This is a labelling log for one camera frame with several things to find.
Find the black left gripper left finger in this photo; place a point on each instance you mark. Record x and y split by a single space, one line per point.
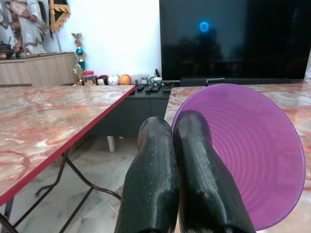
150 170

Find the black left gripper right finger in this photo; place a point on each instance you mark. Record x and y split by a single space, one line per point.
206 179

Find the purple translucent plastic plate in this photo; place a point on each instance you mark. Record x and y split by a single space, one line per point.
252 145

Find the black low tv console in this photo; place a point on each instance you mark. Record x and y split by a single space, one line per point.
136 111

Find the black remote control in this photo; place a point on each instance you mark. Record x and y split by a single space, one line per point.
140 88
152 89

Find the small grey alarm clock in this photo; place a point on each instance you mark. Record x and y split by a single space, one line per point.
143 80

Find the orange round doll head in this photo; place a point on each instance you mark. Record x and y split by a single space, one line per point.
125 79

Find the white round doll head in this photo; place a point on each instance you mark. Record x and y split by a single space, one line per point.
113 79

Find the black haired round doll head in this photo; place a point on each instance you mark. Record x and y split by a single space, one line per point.
102 80

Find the black soundbar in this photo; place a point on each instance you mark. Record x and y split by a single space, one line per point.
239 81

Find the red lidded snack jar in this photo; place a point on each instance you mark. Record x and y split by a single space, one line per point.
89 78

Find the marble-pattern folding table red edge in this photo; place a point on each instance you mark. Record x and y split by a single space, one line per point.
41 126

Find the small gold figurine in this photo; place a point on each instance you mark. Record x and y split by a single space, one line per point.
78 74

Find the gold and teal trophy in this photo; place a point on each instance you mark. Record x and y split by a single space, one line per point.
79 52

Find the large black television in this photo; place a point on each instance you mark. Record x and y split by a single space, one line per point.
234 38

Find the light wooden sideboard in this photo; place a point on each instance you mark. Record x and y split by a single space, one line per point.
36 69

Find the black and gold flag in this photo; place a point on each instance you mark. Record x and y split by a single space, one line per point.
59 14

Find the dark bronze incense burner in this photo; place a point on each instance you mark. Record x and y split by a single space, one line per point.
4 51

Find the white robed deity statue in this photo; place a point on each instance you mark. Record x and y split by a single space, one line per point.
29 24

